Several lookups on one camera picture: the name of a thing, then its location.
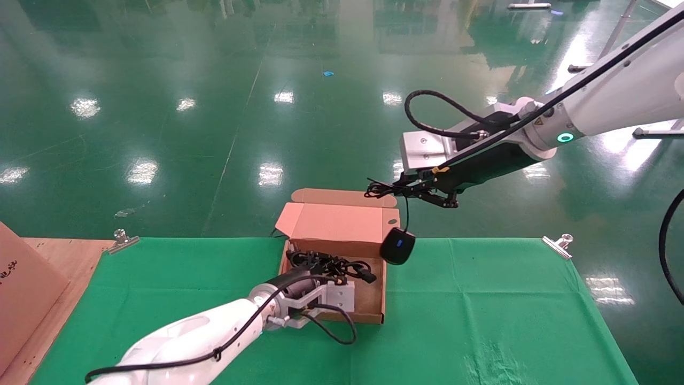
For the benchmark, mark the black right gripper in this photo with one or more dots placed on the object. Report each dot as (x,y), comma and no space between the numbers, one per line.
(486,166)

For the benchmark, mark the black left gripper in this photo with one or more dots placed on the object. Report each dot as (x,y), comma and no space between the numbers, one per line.
(294,283)

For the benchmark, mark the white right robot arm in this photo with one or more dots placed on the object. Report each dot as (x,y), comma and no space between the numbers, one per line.
(625,91)

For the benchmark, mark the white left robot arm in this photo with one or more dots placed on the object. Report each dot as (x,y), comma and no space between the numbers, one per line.
(187,342)

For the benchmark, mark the open brown cardboard box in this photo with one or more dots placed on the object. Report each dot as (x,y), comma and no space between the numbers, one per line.
(331,224)

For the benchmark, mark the brown cardboard box at left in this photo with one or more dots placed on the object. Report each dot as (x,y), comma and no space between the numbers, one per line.
(24,289)

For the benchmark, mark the silver metal spring clip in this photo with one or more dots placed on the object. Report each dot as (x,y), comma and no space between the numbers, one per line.
(557,247)
(124,243)

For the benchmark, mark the green table cloth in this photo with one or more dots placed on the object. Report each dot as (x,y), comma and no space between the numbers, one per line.
(481,321)

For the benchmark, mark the white table foot bar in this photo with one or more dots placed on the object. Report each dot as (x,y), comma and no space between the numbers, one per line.
(529,6)

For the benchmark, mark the grey table foot bar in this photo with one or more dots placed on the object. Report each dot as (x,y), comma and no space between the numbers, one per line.
(649,133)

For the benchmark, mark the plywood board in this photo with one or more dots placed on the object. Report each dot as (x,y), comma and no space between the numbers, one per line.
(80,267)

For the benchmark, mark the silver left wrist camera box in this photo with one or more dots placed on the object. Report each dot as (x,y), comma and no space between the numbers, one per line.
(339,297)

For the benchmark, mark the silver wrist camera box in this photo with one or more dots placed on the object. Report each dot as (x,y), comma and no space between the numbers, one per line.
(427,152)
(339,297)

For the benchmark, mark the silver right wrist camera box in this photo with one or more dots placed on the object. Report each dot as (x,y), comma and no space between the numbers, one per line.
(427,152)

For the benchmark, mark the white table frame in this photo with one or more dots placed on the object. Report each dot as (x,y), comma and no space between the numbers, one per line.
(576,68)

